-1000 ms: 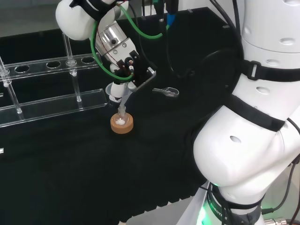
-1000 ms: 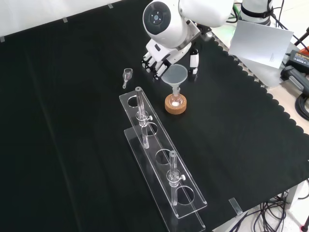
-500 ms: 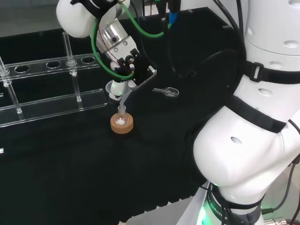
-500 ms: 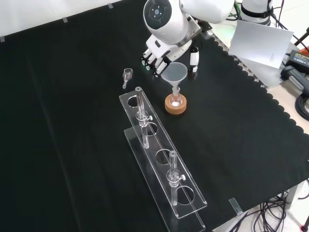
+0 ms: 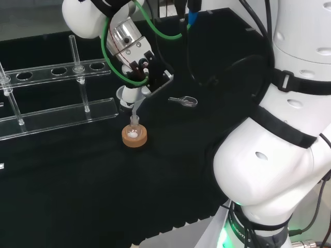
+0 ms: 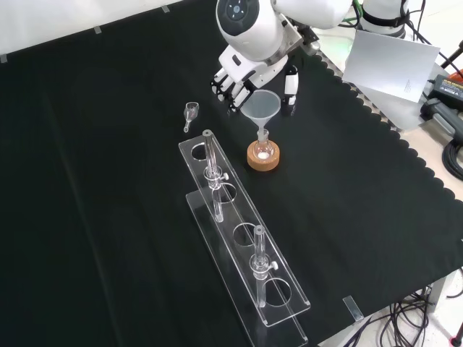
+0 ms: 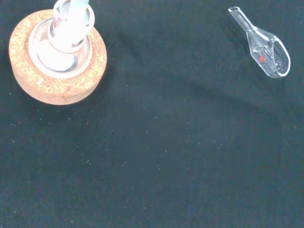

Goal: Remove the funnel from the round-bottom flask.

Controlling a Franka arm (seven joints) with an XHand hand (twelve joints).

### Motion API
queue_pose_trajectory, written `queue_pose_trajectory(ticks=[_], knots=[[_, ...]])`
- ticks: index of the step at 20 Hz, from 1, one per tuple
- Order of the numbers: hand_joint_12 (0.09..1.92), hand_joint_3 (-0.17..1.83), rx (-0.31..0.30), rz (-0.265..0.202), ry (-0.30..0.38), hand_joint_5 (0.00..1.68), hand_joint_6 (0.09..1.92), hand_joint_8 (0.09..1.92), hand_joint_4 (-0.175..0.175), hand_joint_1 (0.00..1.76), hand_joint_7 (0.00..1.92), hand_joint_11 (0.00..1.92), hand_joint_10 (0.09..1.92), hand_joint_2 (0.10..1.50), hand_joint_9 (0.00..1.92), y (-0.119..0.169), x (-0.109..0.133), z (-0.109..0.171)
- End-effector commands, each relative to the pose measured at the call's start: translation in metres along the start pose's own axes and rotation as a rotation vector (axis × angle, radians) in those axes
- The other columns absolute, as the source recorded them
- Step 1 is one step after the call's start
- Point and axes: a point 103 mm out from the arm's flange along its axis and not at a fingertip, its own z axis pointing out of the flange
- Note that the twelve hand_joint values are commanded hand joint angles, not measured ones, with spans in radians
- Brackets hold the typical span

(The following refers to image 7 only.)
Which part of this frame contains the clear round-bottom flask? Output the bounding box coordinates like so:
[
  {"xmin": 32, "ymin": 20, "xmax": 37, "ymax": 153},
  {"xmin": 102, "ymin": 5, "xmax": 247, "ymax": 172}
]
[{"xmin": 28, "ymin": 0, "xmax": 96, "ymax": 79}]

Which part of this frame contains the black cloth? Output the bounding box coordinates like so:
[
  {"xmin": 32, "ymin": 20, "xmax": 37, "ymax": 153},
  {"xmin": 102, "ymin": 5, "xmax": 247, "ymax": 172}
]
[{"xmin": 0, "ymin": 0, "xmax": 304, "ymax": 228}]

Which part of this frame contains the cork ring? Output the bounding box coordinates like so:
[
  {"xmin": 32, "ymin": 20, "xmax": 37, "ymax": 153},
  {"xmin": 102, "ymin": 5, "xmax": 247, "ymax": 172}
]
[{"xmin": 9, "ymin": 9, "xmax": 108, "ymax": 106}]

